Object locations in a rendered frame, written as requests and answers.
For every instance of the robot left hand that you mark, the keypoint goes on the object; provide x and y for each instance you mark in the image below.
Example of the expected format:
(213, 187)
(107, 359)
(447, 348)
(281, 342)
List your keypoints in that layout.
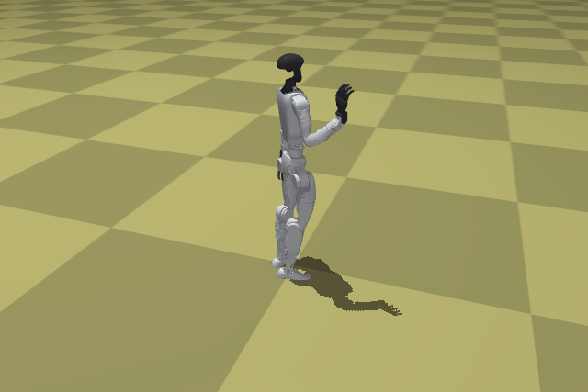
(278, 174)

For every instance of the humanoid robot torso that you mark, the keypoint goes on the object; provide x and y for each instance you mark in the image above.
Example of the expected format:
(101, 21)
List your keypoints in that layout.
(293, 157)

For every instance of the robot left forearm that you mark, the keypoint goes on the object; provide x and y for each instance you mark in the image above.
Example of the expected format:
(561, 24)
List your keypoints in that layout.
(284, 145)

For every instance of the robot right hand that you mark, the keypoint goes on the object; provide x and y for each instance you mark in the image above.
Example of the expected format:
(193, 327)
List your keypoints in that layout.
(341, 99)

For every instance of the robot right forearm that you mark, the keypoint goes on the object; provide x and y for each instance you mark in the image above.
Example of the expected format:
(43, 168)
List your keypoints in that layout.
(323, 134)

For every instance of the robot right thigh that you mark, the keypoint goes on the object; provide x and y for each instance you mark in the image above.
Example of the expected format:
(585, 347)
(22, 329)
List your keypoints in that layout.
(306, 196)

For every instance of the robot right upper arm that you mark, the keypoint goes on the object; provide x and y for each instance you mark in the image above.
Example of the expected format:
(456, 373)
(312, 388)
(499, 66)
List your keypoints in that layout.
(301, 108)

